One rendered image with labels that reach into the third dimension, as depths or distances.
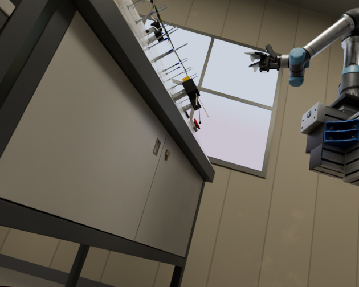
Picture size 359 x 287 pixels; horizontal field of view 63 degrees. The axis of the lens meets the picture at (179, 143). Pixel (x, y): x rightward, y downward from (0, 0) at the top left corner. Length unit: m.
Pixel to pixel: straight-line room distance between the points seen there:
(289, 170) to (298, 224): 0.48
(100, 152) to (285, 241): 2.20
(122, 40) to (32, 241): 2.13
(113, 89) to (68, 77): 0.16
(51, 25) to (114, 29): 0.15
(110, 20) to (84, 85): 0.15
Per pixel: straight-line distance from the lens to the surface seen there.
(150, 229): 1.07
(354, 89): 1.49
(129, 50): 0.77
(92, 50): 0.72
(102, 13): 0.69
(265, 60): 1.81
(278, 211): 2.75
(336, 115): 1.35
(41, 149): 0.62
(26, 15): 0.54
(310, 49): 1.67
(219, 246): 2.56
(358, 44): 1.86
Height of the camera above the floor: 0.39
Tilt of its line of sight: 21 degrees up
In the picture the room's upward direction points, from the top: 16 degrees clockwise
